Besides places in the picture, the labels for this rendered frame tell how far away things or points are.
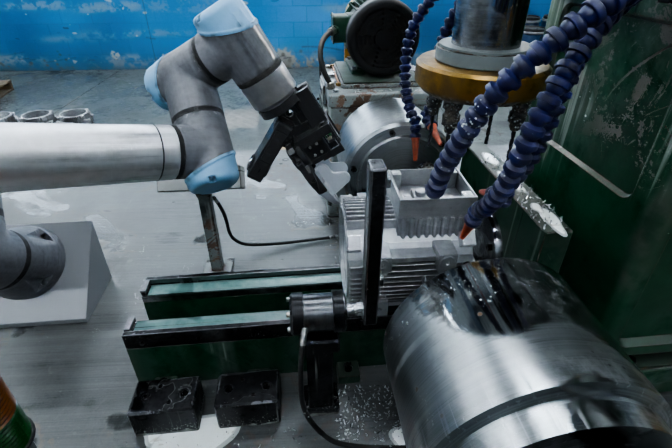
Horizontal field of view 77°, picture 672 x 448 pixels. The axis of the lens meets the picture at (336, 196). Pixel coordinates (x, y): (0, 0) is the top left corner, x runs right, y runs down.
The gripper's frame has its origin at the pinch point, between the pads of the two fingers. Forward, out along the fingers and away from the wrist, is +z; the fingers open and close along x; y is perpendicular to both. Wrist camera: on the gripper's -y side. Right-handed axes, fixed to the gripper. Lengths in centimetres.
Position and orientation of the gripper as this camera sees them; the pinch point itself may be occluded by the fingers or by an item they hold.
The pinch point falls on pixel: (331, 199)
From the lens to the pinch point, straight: 74.2
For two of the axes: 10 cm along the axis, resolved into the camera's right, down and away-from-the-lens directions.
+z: 5.0, 7.2, 4.9
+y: 8.6, -4.7, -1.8
